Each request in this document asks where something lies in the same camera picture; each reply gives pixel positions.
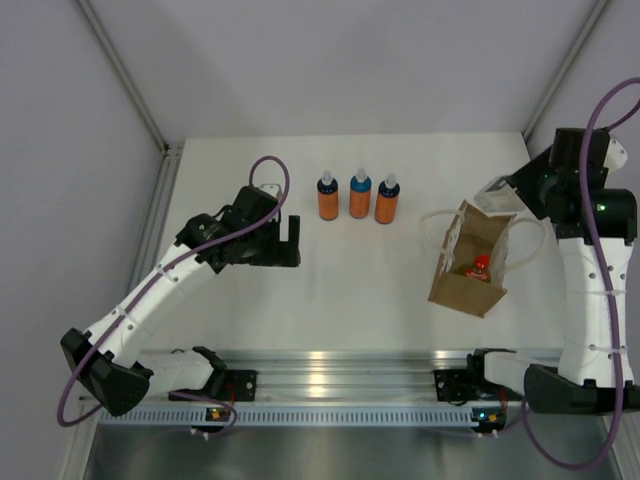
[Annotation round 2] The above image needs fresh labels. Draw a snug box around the orange bottle dark blue cap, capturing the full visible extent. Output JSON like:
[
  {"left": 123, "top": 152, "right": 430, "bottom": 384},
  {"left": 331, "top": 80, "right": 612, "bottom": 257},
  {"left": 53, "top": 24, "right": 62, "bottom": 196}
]
[{"left": 316, "top": 170, "right": 339, "bottom": 221}]

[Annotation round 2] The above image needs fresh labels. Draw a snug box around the orange bottle light blue cap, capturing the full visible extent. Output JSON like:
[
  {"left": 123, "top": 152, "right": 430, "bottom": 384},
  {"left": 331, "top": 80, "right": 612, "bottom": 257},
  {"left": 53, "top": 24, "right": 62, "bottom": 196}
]
[{"left": 349, "top": 168, "right": 372, "bottom": 219}]

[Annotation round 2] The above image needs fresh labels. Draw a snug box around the orange bottle navy cap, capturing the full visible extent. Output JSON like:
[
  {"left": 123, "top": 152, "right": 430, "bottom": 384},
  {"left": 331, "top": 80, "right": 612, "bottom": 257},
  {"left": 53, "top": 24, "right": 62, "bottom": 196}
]
[{"left": 374, "top": 173, "right": 400, "bottom": 225}]

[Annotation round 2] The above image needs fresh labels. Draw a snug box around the yellow bottle red cap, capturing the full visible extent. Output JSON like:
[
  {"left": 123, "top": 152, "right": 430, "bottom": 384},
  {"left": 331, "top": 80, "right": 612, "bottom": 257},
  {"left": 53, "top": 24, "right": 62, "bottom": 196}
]
[{"left": 457, "top": 254, "right": 491, "bottom": 283}]

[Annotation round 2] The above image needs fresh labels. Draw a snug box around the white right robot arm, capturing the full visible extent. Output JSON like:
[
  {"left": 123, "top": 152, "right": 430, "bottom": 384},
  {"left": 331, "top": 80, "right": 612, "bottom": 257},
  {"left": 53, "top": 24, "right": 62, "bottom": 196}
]
[{"left": 465, "top": 128, "right": 639, "bottom": 415}]

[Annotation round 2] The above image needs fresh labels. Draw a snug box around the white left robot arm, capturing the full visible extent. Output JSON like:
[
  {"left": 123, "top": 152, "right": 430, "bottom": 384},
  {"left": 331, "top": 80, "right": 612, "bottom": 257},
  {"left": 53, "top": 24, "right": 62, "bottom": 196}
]
[{"left": 61, "top": 185, "right": 301, "bottom": 416}]

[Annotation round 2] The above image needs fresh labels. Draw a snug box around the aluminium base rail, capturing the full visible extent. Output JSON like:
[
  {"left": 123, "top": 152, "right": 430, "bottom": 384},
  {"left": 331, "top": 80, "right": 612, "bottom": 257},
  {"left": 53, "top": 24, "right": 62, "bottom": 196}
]
[{"left": 77, "top": 348, "right": 626, "bottom": 404}]

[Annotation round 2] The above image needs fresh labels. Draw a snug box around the white slotted cable duct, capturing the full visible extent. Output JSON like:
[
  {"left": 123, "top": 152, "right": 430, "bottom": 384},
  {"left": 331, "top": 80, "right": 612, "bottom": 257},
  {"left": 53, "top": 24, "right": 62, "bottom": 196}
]
[{"left": 99, "top": 405, "right": 502, "bottom": 428}]

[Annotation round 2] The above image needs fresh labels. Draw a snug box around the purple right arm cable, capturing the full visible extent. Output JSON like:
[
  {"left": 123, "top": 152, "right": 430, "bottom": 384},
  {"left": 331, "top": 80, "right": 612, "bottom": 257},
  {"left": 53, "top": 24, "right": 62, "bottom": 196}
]
[{"left": 519, "top": 75, "right": 640, "bottom": 471}]

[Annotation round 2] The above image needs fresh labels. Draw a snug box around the aluminium left frame post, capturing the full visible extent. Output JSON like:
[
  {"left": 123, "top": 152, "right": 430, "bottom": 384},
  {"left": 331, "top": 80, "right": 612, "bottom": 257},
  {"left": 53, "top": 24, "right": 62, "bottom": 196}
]
[{"left": 70, "top": 0, "right": 168, "bottom": 154}]

